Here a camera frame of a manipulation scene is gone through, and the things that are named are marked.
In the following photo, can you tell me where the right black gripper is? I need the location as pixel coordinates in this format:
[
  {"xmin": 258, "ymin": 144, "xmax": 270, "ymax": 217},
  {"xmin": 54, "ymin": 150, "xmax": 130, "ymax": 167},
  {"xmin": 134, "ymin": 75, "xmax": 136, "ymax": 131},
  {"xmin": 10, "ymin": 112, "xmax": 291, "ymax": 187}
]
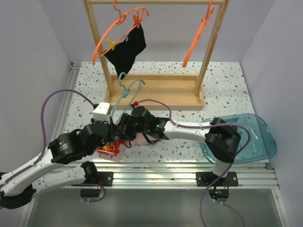
[{"xmin": 116, "ymin": 113, "xmax": 150, "ymax": 141}]

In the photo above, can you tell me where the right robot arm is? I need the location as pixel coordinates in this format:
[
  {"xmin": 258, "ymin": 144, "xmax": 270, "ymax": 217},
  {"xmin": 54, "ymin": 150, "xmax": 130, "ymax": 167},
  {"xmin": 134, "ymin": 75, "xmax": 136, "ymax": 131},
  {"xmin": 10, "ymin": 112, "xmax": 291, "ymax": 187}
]
[{"xmin": 115, "ymin": 106, "xmax": 241, "ymax": 186}]

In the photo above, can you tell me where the red bin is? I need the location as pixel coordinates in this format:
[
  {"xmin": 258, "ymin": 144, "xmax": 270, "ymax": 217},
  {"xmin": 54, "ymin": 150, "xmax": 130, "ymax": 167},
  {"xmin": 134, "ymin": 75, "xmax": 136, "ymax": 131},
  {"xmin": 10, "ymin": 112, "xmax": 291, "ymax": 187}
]
[{"xmin": 96, "ymin": 140, "xmax": 121, "ymax": 157}]

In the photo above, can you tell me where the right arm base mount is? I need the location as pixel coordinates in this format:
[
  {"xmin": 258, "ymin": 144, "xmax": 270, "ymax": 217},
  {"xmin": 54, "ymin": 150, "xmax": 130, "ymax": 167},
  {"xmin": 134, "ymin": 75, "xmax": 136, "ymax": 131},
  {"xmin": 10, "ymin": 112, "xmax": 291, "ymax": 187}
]
[{"xmin": 196, "ymin": 172, "xmax": 239, "ymax": 187}]

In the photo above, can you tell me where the wooden clothes rack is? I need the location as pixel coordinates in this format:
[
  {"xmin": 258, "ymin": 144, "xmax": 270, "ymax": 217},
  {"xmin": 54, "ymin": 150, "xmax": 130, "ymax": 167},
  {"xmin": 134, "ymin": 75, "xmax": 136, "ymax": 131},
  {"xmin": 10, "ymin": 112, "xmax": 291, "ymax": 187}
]
[{"xmin": 83, "ymin": 0, "xmax": 229, "ymax": 110}]

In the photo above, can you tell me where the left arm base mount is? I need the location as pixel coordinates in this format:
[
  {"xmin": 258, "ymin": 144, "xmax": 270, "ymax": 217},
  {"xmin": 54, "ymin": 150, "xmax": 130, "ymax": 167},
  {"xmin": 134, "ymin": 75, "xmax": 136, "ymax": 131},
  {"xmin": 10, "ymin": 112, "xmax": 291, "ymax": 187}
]
[{"xmin": 74, "ymin": 161, "xmax": 114, "ymax": 187}]

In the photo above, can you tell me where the orange hanger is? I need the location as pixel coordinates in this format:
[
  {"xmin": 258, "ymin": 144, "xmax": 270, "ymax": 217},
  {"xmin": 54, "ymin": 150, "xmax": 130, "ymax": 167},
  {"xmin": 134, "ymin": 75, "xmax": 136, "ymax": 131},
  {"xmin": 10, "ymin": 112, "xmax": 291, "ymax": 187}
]
[
  {"xmin": 86, "ymin": 0, "xmax": 150, "ymax": 64},
  {"xmin": 182, "ymin": 0, "xmax": 214, "ymax": 68}
]

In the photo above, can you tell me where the blue transparent tray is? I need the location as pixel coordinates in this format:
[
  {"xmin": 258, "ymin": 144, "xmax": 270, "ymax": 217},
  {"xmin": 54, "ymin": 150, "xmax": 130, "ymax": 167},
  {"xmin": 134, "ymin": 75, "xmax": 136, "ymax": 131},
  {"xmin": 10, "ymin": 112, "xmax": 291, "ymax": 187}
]
[{"xmin": 200, "ymin": 113, "xmax": 277, "ymax": 166}]

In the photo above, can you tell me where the black underwear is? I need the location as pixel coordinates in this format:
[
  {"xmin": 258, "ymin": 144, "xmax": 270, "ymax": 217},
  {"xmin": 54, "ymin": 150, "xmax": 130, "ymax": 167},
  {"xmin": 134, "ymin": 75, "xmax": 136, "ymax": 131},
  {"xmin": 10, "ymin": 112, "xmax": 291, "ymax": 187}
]
[{"xmin": 105, "ymin": 25, "xmax": 146, "ymax": 77}]

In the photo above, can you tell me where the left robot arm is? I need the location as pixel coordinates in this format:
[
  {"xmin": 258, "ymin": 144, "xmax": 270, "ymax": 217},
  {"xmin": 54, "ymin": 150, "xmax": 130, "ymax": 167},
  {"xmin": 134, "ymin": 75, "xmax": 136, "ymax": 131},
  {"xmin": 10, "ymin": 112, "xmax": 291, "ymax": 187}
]
[{"xmin": 0, "ymin": 121, "xmax": 116, "ymax": 210}]

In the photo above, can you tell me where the yellow clip on left hanger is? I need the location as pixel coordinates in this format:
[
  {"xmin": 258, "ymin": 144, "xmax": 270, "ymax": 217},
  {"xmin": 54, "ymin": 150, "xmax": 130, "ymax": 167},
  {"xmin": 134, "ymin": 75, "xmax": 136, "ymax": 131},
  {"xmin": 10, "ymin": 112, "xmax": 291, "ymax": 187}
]
[{"xmin": 107, "ymin": 38, "xmax": 116, "ymax": 50}]

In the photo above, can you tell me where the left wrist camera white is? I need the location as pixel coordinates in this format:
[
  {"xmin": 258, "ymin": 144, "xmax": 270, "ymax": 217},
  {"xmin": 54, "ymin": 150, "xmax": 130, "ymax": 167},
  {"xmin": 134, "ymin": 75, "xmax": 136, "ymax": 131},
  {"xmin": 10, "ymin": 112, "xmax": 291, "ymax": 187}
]
[{"xmin": 92, "ymin": 102, "xmax": 112, "ymax": 123}]

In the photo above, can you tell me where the teal hanger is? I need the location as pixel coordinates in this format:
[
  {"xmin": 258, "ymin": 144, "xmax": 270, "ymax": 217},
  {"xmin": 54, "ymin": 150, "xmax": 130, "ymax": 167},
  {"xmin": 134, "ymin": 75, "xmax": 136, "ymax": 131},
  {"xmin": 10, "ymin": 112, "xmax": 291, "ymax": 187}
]
[{"xmin": 110, "ymin": 72, "xmax": 145, "ymax": 124}]

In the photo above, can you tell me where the orange clip on left hanger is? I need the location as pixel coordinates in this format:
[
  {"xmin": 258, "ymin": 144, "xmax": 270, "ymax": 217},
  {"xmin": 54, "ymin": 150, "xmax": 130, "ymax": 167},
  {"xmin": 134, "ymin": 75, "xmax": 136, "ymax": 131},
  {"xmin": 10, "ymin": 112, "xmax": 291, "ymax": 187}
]
[{"xmin": 133, "ymin": 14, "xmax": 141, "ymax": 28}]

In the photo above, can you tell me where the pink underwear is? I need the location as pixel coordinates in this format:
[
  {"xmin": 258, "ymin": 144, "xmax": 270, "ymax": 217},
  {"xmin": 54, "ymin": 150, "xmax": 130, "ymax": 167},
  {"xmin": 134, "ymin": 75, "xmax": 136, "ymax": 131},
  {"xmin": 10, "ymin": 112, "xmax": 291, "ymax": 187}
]
[{"xmin": 122, "ymin": 133, "xmax": 159, "ymax": 148}]

